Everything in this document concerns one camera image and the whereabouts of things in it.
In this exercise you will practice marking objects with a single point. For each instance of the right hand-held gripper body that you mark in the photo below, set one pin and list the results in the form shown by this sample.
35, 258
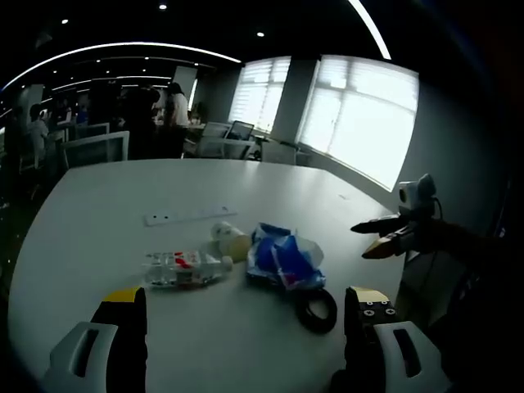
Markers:
417, 196

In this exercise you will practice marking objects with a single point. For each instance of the black tape roll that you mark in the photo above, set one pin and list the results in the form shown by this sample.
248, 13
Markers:
317, 309

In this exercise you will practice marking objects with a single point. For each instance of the white table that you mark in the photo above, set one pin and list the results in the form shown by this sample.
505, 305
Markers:
123, 196

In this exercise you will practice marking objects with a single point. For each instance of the white desk partition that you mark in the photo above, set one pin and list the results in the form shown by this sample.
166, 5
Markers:
96, 147

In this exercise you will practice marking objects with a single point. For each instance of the window blinds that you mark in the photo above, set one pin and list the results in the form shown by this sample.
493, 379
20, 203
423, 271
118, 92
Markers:
352, 114

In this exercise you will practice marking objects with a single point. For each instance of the white power strip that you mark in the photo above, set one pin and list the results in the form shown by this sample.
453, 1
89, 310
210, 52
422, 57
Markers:
188, 215

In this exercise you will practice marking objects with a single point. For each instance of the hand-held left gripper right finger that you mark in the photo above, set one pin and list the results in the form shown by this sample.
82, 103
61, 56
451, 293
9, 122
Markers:
368, 327

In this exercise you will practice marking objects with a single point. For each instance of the clear plastic bottle red label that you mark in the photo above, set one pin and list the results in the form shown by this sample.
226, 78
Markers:
184, 268

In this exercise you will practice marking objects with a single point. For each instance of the blue white plastic bag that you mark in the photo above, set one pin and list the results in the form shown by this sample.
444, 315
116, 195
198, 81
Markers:
282, 258

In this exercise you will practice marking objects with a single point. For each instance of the small cream drink bottle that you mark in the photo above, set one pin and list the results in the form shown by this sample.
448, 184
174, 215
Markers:
229, 241

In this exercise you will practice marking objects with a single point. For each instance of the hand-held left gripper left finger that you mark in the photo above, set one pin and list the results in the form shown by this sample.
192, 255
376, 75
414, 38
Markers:
118, 327

